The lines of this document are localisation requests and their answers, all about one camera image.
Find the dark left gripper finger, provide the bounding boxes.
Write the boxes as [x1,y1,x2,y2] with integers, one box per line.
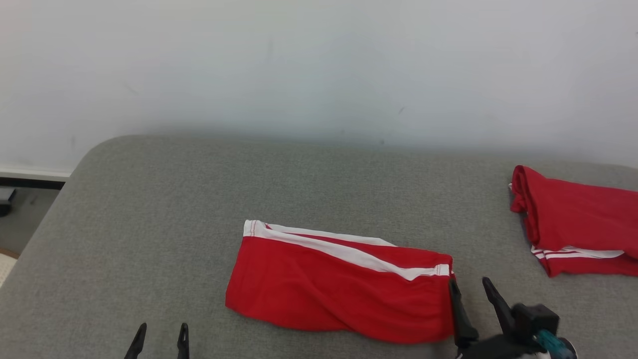
[124,322,148,359]
[177,323,190,359]

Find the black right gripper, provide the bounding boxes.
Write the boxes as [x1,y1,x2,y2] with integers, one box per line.
[448,277,549,359]

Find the white black wall baseboard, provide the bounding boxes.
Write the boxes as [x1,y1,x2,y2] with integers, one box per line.
[0,169,72,191]

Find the red shorts with white stripes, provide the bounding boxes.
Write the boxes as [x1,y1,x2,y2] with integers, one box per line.
[225,219,456,345]

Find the red Bulls 23 jersey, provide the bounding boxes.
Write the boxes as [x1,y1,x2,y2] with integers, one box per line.
[508,165,638,278]

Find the teal right camera connector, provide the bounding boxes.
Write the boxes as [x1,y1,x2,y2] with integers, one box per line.
[535,329,579,359]

